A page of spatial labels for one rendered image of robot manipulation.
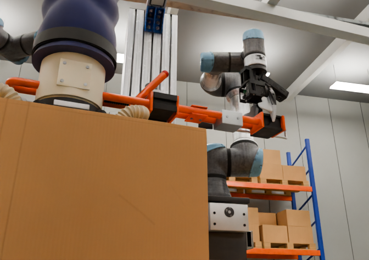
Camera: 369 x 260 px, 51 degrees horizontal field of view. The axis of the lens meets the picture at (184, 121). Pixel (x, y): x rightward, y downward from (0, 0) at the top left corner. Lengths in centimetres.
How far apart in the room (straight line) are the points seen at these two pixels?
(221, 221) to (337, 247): 995
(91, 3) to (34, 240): 64
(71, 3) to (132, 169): 50
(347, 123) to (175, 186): 1186
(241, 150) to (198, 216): 75
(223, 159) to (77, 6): 80
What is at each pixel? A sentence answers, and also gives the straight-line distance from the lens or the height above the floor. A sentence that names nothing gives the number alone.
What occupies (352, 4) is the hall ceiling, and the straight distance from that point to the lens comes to 907.
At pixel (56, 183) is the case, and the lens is 79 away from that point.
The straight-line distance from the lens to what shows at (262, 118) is 120.
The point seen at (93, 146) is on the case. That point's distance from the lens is 82.
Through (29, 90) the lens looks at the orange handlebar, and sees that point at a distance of 109.
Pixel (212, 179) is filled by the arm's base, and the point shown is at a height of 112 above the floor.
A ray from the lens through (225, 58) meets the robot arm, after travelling 143.
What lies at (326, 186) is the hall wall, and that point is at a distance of 1146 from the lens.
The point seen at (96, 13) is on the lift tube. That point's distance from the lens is 110.
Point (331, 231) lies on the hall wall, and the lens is 1120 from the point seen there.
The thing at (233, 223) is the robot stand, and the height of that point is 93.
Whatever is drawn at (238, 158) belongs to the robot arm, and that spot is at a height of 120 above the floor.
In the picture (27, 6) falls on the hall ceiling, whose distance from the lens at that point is 911.
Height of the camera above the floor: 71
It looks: 24 degrees up
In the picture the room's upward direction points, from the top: straight up
